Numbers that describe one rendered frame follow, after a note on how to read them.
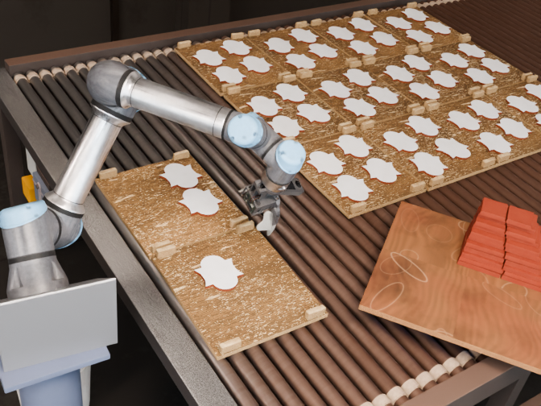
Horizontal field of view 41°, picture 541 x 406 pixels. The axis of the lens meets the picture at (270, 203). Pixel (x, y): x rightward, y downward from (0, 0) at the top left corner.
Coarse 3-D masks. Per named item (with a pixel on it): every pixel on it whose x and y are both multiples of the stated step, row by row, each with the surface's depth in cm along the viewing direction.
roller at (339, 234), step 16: (304, 208) 240; (320, 224) 235; (336, 224) 232; (352, 240) 227; (368, 256) 222; (368, 272) 219; (432, 336) 201; (448, 352) 197; (464, 352) 195; (464, 368) 194
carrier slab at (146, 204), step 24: (144, 168) 241; (192, 168) 244; (120, 192) 230; (144, 192) 231; (168, 192) 232; (216, 192) 235; (120, 216) 221; (144, 216) 222; (168, 216) 223; (192, 216) 224; (216, 216) 226; (240, 216) 227; (144, 240) 213; (192, 240) 216
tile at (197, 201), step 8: (184, 192) 232; (192, 192) 232; (200, 192) 233; (208, 192) 233; (184, 200) 228; (192, 200) 229; (200, 200) 229; (208, 200) 230; (216, 200) 230; (192, 208) 226; (200, 208) 226; (208, 208) 227; (216, 208) 227; (208, 216) 225
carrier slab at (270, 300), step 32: (192, 256) 210; (224, 256) 212; (256, 256) 213; (192, 288) 200; (256, 288) 203; (288, 288) 205; (192, 320) 192; (224, 320) 192; (256, 320) 194; (288, 320) 195
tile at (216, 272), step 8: (208, 256) 209; (216, 256) 210; (200, 264) 206; (208, 264) 207; (216, 264) 207; (224, 264) 208; (232, 264) 208; (200, 272) 204; (208, 272) 204; (216, 272) 205; (224, 272) 205; (232, 272) 205; (240, 272) 206; (208, 280) 202; (216, 280) 202; (224, 280) 202; (232, 280) 203; (216, 288) 201; (224, 288) 200; (232, 288) 201
